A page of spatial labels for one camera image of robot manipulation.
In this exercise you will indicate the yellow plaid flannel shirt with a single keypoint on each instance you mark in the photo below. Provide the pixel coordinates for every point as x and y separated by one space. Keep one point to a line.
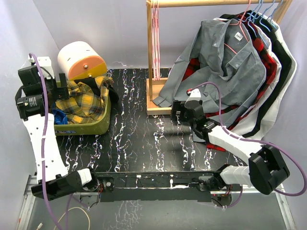
83 106

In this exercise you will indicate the black base bar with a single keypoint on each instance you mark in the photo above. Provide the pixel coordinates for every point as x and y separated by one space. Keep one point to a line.
152 186

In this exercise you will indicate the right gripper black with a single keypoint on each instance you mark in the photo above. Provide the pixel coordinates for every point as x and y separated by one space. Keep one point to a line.
178 106

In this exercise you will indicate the pink wire hangers bundle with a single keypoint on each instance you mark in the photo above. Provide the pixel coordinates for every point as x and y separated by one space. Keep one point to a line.
155 40

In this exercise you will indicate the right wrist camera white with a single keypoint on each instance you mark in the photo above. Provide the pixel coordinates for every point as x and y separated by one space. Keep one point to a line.
193 95

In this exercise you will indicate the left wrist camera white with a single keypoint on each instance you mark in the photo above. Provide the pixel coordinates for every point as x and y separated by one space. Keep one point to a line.
46 66

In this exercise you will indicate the white garment on rack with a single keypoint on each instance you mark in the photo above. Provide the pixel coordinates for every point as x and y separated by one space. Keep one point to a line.
262 43

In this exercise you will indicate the white orange cylindrical container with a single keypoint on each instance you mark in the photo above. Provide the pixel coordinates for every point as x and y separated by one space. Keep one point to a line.
78 60

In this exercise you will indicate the green plastic laundry bin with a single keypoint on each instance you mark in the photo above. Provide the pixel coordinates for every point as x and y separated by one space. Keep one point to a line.
96 128

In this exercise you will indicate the grey button shirt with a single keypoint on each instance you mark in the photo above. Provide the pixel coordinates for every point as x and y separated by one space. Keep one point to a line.
216 72

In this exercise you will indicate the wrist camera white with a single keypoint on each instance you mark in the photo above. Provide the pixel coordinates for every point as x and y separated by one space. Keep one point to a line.
193 95
46 66

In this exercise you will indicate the black cloth in bin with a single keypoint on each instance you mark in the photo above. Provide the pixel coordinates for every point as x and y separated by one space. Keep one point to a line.
92 84

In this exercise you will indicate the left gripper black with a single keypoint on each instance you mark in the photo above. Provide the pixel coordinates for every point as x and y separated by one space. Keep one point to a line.
62 94

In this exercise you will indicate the red black plaid shirt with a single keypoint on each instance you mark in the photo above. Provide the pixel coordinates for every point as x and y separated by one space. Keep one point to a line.
266 67

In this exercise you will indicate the blue cloth in bin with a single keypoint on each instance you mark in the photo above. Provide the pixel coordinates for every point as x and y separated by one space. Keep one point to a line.
60 117

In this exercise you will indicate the blue wire hanger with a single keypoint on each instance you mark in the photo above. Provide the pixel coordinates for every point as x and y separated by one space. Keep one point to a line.
270 17
254 17

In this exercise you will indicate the wooden clothes rack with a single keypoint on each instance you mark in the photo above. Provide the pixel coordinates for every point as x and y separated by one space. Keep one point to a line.
155 83

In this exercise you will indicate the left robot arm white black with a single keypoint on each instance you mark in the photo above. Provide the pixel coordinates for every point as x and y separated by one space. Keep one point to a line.
53 179

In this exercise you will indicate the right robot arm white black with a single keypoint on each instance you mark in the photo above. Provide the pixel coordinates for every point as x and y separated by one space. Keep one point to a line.
265 168

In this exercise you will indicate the black garment on rack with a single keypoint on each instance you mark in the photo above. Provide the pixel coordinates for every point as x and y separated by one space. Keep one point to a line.
259 120

